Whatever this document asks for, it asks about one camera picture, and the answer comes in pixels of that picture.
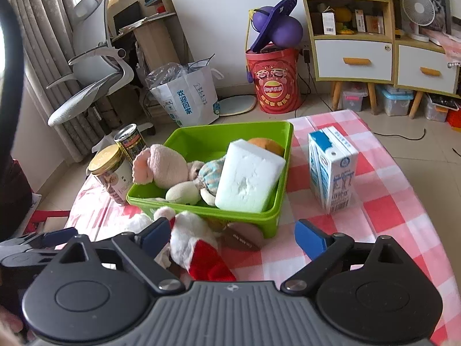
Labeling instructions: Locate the orange plush toy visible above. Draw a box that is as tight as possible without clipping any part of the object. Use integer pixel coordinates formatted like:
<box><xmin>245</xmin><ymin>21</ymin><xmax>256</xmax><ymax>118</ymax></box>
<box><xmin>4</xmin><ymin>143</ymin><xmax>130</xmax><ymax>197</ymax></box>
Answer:
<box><xmin>248</xmin><ymin>138</ymin><xmax>285</xmax><ymax>157</ymax></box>

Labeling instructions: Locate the black picture frame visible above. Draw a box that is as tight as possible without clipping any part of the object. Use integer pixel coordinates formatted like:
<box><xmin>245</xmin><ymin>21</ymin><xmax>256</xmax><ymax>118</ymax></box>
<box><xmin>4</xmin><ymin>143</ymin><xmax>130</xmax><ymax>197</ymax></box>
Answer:
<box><xmin>414</xmin><ymin>0</ymin><xmax>452</xmax><ymax>37</ymax></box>

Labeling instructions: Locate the white and red plush toy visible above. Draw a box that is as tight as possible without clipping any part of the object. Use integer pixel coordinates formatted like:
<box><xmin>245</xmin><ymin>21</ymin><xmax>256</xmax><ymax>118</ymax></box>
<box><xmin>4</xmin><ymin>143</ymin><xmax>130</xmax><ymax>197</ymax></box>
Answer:
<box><xmin>124</xmin><ymin>206</ymin><xmax>237</xmax><ymax>282</ymax></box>

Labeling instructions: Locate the white paper bag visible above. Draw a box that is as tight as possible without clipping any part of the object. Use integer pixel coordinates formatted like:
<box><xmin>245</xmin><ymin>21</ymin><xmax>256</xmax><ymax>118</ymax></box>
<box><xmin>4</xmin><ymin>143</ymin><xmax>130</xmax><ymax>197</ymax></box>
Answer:
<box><xmin>149</xmin><ymin>56</ymin><xmax>224</xmax><ymax>127</ymax></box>

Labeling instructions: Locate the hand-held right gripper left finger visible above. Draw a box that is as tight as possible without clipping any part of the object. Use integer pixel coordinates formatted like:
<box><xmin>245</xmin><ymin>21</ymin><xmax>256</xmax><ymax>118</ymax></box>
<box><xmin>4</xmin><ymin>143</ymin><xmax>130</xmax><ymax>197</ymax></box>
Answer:
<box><xmin>54</xmin><ymin>219</ymin><xmax>185</xmax><ymax>294</ymax></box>

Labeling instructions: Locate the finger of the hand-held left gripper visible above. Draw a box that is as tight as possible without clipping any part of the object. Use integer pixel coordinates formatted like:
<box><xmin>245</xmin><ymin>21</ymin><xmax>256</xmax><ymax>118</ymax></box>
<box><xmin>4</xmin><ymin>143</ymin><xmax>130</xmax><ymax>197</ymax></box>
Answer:
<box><xmin>7</xmin><ymin>228</ymin><xmax>79</xmax><ymax>252</ymax></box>

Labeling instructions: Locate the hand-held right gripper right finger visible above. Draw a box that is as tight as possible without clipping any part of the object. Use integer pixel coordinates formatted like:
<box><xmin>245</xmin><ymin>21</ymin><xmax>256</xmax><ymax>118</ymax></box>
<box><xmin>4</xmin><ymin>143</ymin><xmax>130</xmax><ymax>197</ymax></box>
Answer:
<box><xmin>281</xmin><ymin>219</ymin><xmax>409</xmax><ymax>294</ymax></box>

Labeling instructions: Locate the black floor cable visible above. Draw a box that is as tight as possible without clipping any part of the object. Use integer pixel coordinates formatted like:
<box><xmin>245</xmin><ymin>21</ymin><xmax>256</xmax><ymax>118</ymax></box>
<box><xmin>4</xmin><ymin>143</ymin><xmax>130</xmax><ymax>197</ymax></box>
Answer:
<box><xmin>375</xmin><ymin>126</ymin><xmax>428</xmax><ymax>141</ymax></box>

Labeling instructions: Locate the purple hopper ball toy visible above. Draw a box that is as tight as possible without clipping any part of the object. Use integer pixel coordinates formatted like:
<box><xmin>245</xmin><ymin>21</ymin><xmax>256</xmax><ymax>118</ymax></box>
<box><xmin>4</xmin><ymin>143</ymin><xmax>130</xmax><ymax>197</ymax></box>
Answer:
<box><xmin>250</xmin><ymin>0</ymin><xmax>304</xmax><ymax>54</ymax></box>

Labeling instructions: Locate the clear storage box pink label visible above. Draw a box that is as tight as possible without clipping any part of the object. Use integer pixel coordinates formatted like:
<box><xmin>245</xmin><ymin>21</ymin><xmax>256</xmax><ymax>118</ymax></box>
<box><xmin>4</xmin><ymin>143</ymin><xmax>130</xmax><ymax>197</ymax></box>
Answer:
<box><xmin>340</xmin><ymin>82</ymin><xmax>369</xmax><ymax>112</ymax></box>

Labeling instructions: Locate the pink plush toy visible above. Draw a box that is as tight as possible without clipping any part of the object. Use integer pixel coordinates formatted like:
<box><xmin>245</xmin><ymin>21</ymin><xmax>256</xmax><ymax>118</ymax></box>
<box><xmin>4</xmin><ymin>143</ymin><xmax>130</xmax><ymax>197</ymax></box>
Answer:
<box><xmin>132</xmin><ymin>144</ymin><xmax>190</xmax><ymax>189</ymax></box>

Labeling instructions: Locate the low white drawer cabinet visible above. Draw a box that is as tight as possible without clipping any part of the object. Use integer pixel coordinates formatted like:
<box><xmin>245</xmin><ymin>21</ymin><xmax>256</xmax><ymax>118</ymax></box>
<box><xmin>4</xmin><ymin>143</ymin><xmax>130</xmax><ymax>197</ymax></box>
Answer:
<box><xmin>392</xmin><ymin>36</ymin><xmax>461</xmax><ymax>119</ymax></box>

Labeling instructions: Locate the white foam block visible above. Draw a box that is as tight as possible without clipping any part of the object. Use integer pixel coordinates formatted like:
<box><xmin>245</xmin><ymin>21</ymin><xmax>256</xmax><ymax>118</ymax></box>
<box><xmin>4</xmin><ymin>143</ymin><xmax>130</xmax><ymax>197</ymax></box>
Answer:
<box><xmin>215</xmin><ymin>139</ymin><xmax>286</xmax><ymax>214</ymax></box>

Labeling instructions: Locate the wooden desk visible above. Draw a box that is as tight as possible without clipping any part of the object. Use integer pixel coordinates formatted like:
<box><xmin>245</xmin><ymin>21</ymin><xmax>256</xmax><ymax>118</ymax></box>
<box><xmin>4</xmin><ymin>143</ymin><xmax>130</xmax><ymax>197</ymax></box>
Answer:
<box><xmin>108</xmin><ymin>0</ymin><xmax>197</xmax><ymax>91</ymax></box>

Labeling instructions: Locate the small white box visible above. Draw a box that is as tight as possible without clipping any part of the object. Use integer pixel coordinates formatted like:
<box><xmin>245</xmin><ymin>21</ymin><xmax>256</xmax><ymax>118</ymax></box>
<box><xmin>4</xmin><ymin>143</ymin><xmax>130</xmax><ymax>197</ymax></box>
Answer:
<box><xmin>322</xmin><ymin>12</ymin><xmax>337</xmax><ymax>36</ymax></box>

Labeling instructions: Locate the cream plush toy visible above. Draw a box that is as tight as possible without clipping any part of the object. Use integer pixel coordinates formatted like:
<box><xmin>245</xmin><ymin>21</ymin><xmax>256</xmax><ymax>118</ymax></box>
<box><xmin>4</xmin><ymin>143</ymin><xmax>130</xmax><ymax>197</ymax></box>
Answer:
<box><xmin>166</xmin><ymin>181</ymin><xmax>201</xmax><ymax>204</ymax></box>

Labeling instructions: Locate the brown heart-shaped plush piece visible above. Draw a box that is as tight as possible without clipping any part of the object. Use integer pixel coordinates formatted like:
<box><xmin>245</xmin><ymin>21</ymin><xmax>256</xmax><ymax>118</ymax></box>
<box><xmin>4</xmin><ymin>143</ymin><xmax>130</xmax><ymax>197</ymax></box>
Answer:
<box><xmin>220</xmin><ymin>222</ymin><xmax>263</xmax><ymax>251</ymax></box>

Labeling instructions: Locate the clear plastic bag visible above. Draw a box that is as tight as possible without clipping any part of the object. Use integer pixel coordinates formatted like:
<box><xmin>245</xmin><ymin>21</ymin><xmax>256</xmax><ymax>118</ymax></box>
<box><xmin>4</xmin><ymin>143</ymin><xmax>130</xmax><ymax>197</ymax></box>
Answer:
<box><xmin>145</xmin><ymin>62</ymin><xmax>188</xmax><ymax>91</ymax></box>

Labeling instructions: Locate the jar with gold lid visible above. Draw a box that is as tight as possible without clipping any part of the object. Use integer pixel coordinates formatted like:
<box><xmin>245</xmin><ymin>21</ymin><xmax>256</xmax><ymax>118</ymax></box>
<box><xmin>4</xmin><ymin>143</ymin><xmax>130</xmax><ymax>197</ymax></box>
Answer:
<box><xmin>87</xmin><ymin>144</ymin><xmax>134</xmax><ymax>207</ymax></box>

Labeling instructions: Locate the pink plastic bag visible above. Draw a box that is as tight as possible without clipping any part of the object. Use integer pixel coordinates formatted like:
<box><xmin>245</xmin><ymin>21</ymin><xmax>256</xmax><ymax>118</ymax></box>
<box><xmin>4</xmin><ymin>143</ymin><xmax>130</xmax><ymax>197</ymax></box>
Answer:
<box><xmin>427</xmin><ymin>31</ymin><xmax>461</xmax><ymax>66</ymax></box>

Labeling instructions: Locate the orange box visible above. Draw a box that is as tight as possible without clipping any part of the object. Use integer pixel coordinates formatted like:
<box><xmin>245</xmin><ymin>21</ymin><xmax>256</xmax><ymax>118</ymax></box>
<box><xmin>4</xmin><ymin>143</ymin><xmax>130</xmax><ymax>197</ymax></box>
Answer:
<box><xmin>447</xmin><ymin>103</ymin><xmax>461</xmax><ymax>132</ymax></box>

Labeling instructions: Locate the dark labelled tin can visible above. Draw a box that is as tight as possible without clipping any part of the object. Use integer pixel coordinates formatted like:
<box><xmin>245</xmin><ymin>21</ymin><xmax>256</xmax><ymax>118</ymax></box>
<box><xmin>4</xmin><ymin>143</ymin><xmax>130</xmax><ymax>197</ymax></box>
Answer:
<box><xmin>114</xmin><ymin>123</ymin><xmax>147</xmax><ymax>163</ymax></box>

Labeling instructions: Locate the green plastic basket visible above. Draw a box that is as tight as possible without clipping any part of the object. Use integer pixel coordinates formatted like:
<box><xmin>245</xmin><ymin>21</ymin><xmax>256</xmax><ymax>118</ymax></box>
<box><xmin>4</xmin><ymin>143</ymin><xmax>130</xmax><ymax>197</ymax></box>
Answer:
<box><xmin>126</xmin><ymin>121</ymin><xmax>294</xmax><ymax>239</ymax></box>

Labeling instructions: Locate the wooden shelf cabinet with drawer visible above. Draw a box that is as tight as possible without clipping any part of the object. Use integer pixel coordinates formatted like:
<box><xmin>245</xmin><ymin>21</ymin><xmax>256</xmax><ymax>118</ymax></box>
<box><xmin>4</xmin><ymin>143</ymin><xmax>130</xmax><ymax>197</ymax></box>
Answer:
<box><xmin>295</xmin><ymin>0</ymin><xmax>397</xmax><ymax>112</ymax></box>

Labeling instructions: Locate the blue and white milk carton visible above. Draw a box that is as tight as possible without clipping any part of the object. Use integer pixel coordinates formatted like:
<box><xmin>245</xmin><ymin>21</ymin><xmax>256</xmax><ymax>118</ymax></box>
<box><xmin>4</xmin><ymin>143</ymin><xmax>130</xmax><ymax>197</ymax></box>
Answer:
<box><xmin>308</xmin><ymin>127</ymin><xmax>359</xmax><ymax>214</ymax></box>

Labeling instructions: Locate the beige curtain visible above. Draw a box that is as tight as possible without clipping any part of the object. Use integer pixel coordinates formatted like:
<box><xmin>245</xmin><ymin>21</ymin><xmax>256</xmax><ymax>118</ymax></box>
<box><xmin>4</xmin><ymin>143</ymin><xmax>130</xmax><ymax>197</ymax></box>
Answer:
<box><xmin>3</xmin><ymin>0</ymin><xmax>119</xmax><ymax>164</ymax></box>

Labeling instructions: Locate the red checked tablecloth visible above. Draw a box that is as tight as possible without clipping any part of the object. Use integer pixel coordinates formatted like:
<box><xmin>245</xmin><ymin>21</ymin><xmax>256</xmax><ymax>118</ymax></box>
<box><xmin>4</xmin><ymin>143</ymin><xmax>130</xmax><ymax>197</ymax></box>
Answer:
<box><xmin>68</xmin><ymin>110</ymin><xmax>461</xmax><ymax>346</ymax></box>

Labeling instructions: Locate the red printed bucket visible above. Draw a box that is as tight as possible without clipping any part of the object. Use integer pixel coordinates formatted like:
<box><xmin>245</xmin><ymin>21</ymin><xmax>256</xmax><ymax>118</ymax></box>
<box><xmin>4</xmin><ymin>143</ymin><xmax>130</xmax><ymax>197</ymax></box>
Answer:
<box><xmin>245</xmin><ymin>45</ymin><xmax>303</xmax><ymax>116</ymax></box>

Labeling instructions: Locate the clear storage box blue lid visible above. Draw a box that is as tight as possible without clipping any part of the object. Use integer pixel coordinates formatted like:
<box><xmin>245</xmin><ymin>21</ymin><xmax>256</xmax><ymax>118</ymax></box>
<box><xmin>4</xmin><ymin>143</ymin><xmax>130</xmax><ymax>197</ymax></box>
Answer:
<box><xmin>376</xmin><ymin>84</ymin><xmax>414</xmax><ymax>117</ymax></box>

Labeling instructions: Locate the blue striped knitted plush toy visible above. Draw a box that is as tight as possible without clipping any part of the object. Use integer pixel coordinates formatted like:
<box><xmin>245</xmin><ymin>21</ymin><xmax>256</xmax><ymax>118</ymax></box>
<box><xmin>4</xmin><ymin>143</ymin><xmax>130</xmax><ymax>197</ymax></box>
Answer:
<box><xmin>189</xmin><ymin>153</ymin><xmax>227</xmax><ymax>207</ymax></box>

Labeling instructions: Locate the yellow pumpkin ornament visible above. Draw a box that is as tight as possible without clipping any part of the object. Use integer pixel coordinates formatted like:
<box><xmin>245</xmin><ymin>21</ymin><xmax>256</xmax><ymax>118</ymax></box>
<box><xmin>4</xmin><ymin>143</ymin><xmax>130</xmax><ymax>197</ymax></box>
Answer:
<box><xmin>333</xmin><ymin>6</ymin><xmax>356</xmax><ymax>35</ymax></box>

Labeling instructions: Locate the grey office chair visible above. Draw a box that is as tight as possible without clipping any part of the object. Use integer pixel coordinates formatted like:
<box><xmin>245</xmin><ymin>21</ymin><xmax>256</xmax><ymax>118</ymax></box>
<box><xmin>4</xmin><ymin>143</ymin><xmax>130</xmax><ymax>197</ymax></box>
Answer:
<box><xmin>48</xmin><ymin>0</ymin><xmax>155</xmax><ymax>135</ymax></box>

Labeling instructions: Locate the white table fan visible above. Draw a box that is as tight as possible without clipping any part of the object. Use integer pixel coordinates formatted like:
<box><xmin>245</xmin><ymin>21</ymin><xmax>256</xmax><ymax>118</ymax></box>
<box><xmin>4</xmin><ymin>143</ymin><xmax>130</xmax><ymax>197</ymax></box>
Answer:
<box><xmin>401</xmin><ymin>0</ymin><xmax>437</xmax><ymax>42</ymax></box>

